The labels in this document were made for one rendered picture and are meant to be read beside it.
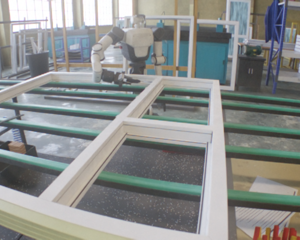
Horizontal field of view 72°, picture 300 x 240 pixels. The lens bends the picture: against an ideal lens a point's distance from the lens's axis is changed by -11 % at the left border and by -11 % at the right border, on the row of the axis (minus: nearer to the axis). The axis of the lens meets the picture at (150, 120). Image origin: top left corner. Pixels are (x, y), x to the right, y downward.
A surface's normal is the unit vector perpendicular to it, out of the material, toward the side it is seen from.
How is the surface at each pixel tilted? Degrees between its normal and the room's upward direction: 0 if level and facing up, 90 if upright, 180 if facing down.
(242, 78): 90
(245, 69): 90
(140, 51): 92
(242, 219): 0
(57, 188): 0
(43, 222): 0
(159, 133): 90
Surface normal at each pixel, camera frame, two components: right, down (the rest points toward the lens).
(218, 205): 0.00, -0.92
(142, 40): 0.48, 0.37
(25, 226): -0.25, 0.38
